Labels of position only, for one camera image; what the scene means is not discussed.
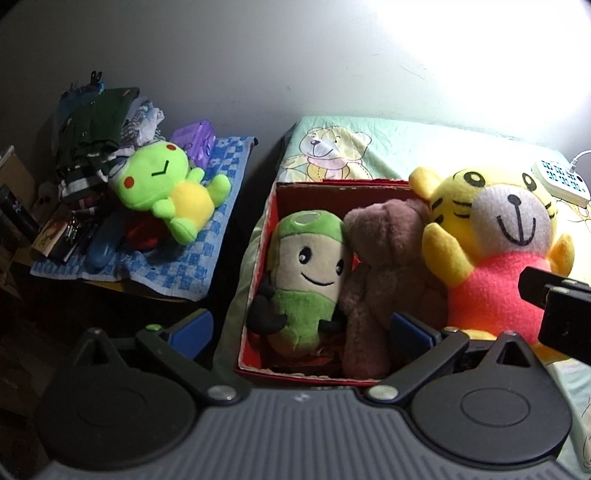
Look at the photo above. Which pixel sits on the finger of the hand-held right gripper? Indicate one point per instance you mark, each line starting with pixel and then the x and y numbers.
pixel 568 323
pixel 533 284

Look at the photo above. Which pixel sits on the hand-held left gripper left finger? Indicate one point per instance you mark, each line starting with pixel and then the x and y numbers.
pixel 194 330

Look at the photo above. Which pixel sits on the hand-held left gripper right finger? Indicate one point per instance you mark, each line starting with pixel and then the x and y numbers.
pixel 411 332

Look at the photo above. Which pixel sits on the yellow tiger plush toy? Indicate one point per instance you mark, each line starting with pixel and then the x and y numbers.
pixel 489 286

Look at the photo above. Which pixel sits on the brown teddy bear plush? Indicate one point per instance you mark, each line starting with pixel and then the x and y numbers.
pixel 392 277

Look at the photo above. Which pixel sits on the red cardboard box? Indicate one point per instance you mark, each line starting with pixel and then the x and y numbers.
pixel 286 198

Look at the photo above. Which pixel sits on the blue checkered towel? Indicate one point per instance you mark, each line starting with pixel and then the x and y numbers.
pixel 194 267

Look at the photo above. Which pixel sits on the white power strip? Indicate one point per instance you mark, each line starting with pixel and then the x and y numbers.
pixel 561 182

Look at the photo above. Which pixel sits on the green-capped plush doll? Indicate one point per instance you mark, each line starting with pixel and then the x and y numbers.
pixel 304 300

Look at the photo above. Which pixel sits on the lime green frog plush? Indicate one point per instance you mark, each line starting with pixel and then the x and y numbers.
pixel 184 198

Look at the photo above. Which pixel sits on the small printed box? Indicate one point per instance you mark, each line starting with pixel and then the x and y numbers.
pixel 53 235

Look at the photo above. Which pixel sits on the pastel printed bedsheet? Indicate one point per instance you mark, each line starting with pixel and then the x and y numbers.
pixel 392 152

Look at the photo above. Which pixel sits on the purple plastic case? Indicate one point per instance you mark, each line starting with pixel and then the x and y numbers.
pixel 196 141

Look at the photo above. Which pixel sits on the black box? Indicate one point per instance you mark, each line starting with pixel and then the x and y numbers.
pixel 16 212

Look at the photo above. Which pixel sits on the pile of clothes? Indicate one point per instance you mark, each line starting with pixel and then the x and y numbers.
pixel 97 124

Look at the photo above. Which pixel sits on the brown cardboard box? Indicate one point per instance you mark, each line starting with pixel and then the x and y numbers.
pixel 14 170

